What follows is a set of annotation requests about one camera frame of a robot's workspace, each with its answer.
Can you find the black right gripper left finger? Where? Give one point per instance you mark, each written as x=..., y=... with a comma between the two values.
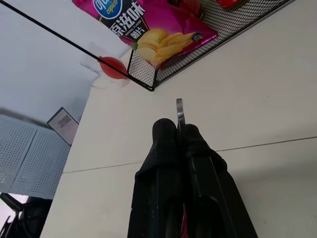
x=158, y=173

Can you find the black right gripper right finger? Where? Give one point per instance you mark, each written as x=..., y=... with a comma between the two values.
x=210, y=183

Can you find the metal spoon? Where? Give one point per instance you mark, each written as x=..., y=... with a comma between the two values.
x=180, y=116

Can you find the red round clamp knob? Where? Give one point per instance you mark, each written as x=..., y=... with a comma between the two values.
x=112, y=67

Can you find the white perforated panel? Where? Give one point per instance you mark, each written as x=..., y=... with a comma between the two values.
x=27, y=156

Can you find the pink potato chips bag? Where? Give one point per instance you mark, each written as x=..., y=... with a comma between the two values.
x=153, y=32

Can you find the black chair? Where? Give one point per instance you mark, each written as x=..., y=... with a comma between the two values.
x=22, y=215

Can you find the red snack package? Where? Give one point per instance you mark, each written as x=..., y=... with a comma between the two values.
x=185, y=6

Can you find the red object in basket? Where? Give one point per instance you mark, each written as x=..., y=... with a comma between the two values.
x=226, y=3

